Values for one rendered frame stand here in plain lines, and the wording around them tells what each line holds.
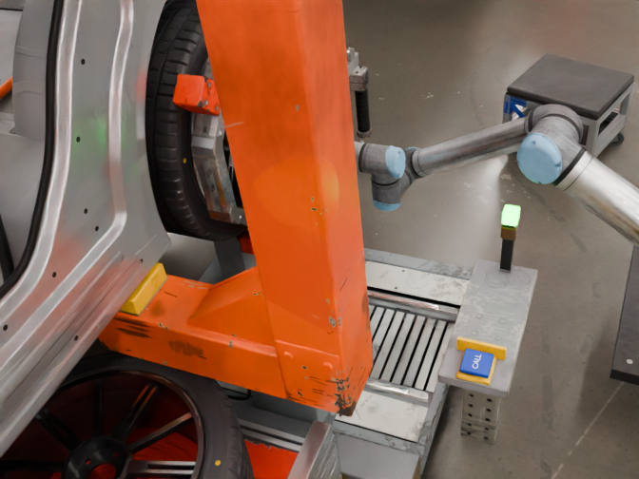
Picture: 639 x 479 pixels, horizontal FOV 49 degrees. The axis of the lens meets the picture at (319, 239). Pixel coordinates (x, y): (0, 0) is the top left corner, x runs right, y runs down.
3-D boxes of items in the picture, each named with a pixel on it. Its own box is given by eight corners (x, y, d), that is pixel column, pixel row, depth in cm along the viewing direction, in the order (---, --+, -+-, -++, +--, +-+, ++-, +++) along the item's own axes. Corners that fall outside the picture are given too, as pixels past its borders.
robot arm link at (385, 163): (398, 186, 209) (396, 160, 202) (358, 181, 213) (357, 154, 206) (407, 167, 215) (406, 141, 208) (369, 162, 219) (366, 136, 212)
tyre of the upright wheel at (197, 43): (113, 269, 188) (233, 178, 242) (189, 286, 180) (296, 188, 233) (69, 15, 157) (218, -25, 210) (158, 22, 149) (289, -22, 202)
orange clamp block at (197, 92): (197, 84, 165) (176, 72, 157) (225, 86, 163) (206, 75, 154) (191, 112, 165) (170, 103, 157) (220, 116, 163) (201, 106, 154)
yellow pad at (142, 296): (124, 266, 178) (117, 252, 175) (169, 277, 173) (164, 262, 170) (91, 304, 169) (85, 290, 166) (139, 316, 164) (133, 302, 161)
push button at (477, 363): (465, 353, 174) (465, 347, 172) (493, 359, 171) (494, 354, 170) (458, 374, 169) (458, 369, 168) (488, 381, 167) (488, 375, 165)
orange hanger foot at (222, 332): (137, 303, 190) (97, 204, 167) (315, 348, 172) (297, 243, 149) (102, 350, 179) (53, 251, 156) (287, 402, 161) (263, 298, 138)
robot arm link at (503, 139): (585, 84, 178) (396, 145, 231) (567, 109, 172) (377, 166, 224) (604, 122, 182) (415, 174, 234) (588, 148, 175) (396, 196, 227)
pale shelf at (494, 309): (475, 265, 201) (476, 258, 199) (536, 277, 196) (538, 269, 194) (437, 382, 173) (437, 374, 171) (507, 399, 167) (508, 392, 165)
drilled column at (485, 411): (468, 409, 215) (473, 316, 187) (500, 417, 211) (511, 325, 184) (459, 435, 208) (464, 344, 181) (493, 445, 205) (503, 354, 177)
